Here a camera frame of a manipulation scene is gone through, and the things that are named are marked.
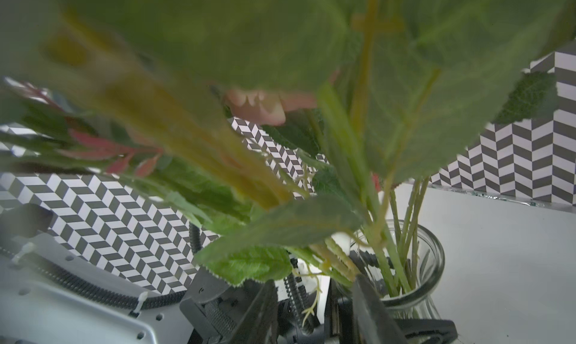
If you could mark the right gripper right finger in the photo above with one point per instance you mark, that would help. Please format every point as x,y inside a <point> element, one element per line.
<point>374,322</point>

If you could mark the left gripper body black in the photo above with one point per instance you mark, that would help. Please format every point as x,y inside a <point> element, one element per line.
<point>203,306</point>

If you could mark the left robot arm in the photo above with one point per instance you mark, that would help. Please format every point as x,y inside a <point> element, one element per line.
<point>50,296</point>

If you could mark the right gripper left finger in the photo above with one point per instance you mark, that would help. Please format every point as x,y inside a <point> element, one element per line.
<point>253,308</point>

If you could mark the clear glass vase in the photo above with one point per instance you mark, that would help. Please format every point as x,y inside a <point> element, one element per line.
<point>405,274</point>

